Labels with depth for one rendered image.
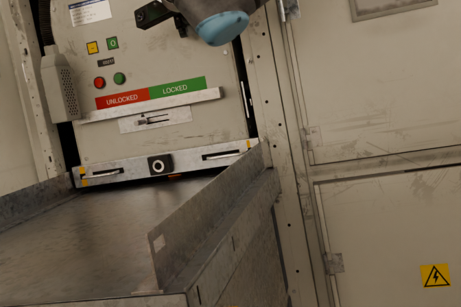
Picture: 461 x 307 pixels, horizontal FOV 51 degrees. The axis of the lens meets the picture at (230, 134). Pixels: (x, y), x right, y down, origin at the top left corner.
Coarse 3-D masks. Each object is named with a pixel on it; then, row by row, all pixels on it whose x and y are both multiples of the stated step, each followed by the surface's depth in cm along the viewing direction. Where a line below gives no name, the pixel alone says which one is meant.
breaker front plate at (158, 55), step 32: (64, 0) 129; (128, 0) 125; (64, 32) 131; (96, 32) 128; (128, 32) 126; (160, 32) 124; (96, 64) 130; (128, 64) 128; (160, 64) 125; (192, 64) 123; (224, 64) 121; (96, 96) 131; (224, 96) 123; (96, 128) 132; (128, 128) 130; (160, 128) 128; (192, 128) 126; (224, 128) 124; (96, 160) 134
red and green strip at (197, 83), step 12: (168, 84) 126; (180, 84) 125; (192, 84) 124; (204, 84) 123; (108, 96) 130; (120, 96) 129; (132, 96) 128; (144, 96) 128; (156, 96) 127; (168, 96) 126
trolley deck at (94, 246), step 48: (144, 192) 119; (192, 192) 107; (0, 240) 95; (48, 240) 88; (96, 240) 81; (144, 240) 76; (240, 240) 76; (0, 288) 65; (48, 288) 61; (96, 288) 58; (192, 288) 54
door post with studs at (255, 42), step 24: (264, 24) 114; (264, 48) 114; (264, 72) 115; (264, 96) 116; (264, 120) 117; (264, 144) 118; (288, 168) 117; (288, 192) 118; (288, 216) 118; (312, 288) 119
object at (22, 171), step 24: (0, 24) 130; (0, 48) 129; (0, 72) 129; (24, 72) 131; (0, 96) 128; (24, 96) 130; (0, 120) 128; (24, 120) 133; (0, 144) 127; (24, 144) 132; (0, 168) 127; (24, 168) 131; (0, 192) 126
